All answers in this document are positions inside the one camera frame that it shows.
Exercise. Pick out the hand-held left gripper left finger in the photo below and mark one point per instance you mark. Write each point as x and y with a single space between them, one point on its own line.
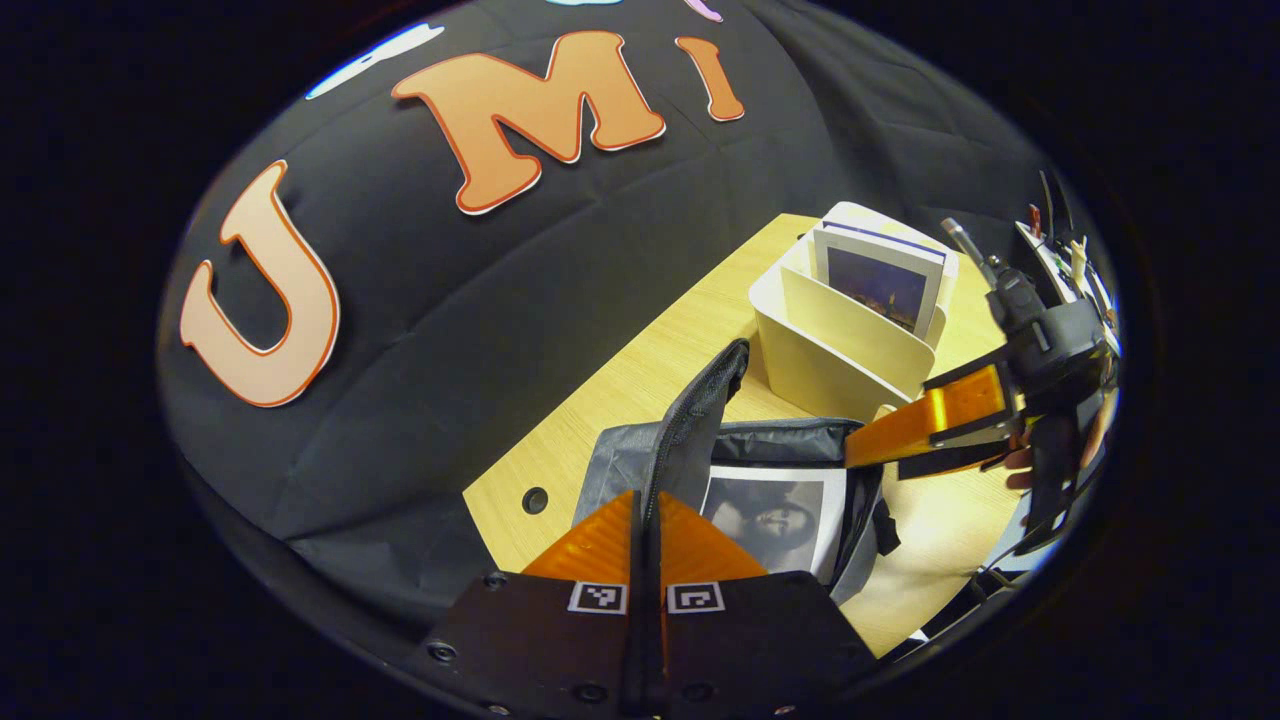
540 640

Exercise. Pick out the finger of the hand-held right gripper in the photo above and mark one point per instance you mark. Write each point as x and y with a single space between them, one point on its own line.
930 415
950 460

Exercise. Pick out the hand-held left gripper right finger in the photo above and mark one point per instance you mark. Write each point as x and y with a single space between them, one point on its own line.
760 640

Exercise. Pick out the white bookshelf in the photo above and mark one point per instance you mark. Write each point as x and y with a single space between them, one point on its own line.
840 340

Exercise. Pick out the portrait cover book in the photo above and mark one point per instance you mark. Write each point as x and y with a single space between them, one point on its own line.
770 515

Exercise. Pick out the white book purple edge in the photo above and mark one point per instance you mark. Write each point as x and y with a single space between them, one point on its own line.
890 232

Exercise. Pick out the grey schoolbag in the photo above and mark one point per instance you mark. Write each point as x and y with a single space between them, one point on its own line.
640 460

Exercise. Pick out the cluttered background equipment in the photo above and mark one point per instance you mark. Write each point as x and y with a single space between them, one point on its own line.
1065 265

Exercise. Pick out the black backdrop cloth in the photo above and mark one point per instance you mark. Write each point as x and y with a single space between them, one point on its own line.
450 330

